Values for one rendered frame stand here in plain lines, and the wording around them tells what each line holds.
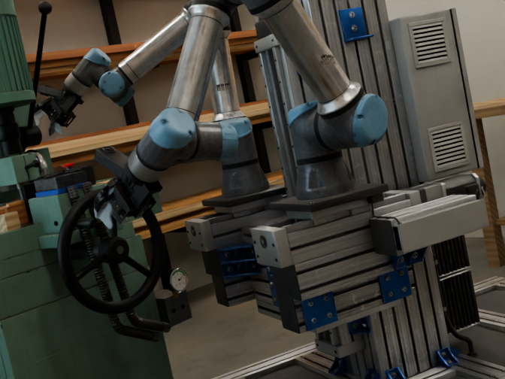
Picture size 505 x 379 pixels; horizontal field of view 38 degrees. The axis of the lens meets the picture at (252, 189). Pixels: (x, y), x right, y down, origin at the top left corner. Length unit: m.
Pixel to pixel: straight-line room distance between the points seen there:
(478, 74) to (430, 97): 2.59
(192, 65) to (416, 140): 0.80
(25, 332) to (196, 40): 0.78
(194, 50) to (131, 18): 3.37
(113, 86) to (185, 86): 0.69
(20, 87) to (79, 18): 2.86
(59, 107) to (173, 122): 1.11
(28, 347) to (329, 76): 0.93
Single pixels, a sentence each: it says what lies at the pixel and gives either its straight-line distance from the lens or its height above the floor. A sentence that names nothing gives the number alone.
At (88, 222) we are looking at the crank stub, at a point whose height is 0.90.
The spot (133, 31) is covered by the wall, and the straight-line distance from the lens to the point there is 4.95.
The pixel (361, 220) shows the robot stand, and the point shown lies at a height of 0.74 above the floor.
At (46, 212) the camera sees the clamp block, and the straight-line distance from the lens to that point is 1.80.
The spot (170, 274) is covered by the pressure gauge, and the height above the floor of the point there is 0.68.
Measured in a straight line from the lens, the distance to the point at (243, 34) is 4.78.
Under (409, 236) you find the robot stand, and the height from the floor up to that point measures 0.69.
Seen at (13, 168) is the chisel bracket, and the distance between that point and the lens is 1.94.
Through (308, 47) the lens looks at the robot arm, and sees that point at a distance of 1.64.
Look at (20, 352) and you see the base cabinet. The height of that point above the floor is 0.63.
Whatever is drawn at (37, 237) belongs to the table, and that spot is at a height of 0.87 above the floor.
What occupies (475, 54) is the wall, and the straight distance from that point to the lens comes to 4.74.
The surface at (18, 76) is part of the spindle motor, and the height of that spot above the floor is 1.26.
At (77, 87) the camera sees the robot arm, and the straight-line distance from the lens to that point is 2.43.
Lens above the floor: 1.04
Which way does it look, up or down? 5 degrees down
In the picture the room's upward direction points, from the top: 12 degrees counter-clockwise
